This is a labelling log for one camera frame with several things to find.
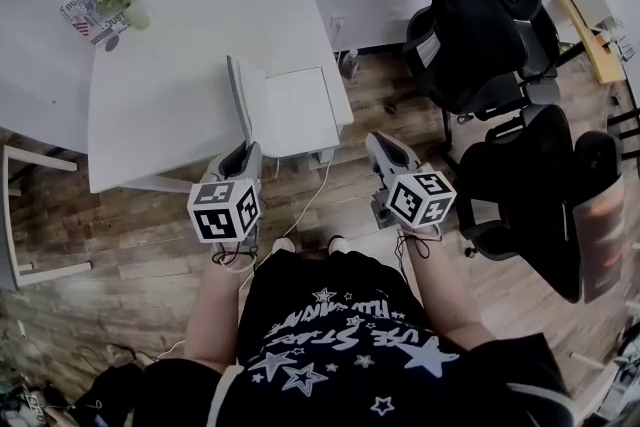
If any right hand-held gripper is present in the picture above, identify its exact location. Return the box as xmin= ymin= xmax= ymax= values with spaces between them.
xmin=364 ymin=130 xmax=458 ymax=239

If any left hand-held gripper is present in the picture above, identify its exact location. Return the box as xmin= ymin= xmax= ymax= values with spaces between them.
xmin=187 ymin=140 xmax=265 ymax=252

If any white laptop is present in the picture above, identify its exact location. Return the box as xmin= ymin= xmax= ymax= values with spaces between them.
xmin=225 ymin=54 xmax=342 ymax=157

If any person's left forearm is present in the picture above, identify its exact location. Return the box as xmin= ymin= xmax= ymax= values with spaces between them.
xmin=182 ymin=242 xmax=252 ymax=375

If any person's right forearm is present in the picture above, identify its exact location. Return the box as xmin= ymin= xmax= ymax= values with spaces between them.
xmin=396 ymin=225 xmax=495 ymax=357

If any black mesh office chair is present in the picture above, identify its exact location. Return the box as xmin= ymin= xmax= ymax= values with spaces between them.
xmin=402 ymin=0 xmax=562 ymax=166
xmin=456 ymin=103 xmax=626 ymax=305

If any black star-print T-shirt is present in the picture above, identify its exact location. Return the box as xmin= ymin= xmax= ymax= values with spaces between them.
xmin=143 ymin=248 xmax=575 ymax=427

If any printed decorative box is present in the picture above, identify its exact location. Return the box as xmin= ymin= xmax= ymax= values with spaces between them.
xmin=59 ymin=0 xmax=133 ymax=48

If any shiny plastic chair cover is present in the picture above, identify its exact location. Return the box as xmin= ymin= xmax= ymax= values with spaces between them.
xmin=573 ymin=174 xmax=627 ymax=305

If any dark table with white legs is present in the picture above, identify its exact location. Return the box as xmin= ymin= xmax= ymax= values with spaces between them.
xmin=0 ymin=143 xmax=95 ymax=291

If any light wooden desk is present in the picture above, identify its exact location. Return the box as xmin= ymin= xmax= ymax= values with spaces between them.
xmin=556 ymin=0 xmax=630 ymax=85

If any black bag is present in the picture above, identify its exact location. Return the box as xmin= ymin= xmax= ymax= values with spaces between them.
xmin=82 ymin=361 xmax=149 ymax=427

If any white cable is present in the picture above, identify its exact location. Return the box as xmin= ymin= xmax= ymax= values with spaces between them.
xmin=157 ymin=149 xmax=335 ymax=362

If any black cord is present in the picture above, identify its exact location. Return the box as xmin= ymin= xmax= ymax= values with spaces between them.
xmin=210 ymin=242 xmax=260 ymax=269
xmin=394 ymin=232 xmax=445 ymax=261

